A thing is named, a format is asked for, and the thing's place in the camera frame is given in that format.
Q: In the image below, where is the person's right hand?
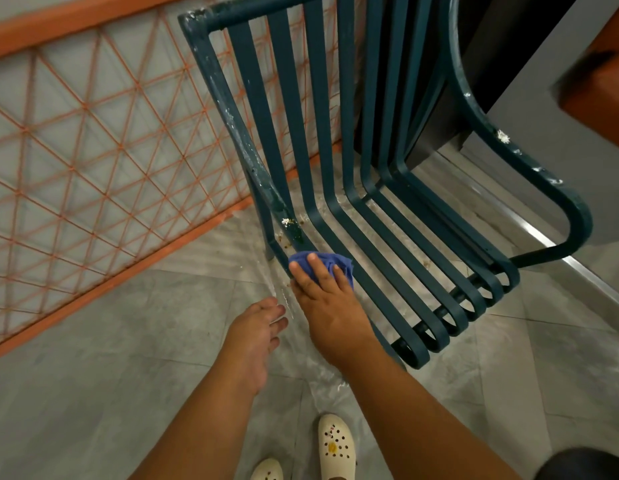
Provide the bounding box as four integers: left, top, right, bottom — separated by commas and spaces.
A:
288, 252, 378, 371

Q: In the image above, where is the person's left hand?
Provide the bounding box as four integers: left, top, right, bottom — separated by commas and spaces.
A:
217, 297, 289, 398

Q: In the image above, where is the blue cleaning cloth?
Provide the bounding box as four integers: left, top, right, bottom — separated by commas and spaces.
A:
287, 251, 356, 291

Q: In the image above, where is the dark green metal slatted chair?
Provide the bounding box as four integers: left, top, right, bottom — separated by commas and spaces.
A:
178, 0, 594, 371

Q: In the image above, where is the person's right forearm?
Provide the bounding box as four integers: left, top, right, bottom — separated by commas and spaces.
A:
334, 342, 523, 480

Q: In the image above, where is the person's left forearm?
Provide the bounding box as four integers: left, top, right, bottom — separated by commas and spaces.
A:
129, 362, 260, 480

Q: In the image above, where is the person's right cream clog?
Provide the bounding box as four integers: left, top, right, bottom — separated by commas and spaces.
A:
317, 413, 358, 480

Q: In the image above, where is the person's cream clog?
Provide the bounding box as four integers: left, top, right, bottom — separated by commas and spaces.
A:
317, 413, 358, 480
249, 458, 284, 480

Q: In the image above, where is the person's left cream clog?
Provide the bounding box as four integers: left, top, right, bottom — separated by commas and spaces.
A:
249, 458, 284, 480

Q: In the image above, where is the orange cushioned booth bench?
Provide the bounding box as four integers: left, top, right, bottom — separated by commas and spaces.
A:
439, 0, 619, 325

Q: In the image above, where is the black partition panel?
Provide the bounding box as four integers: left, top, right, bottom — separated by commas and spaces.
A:
359, 0, 580, 171

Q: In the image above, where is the orange wire mesh fence panel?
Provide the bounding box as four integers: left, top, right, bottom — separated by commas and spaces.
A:
0, 0, 370, 363

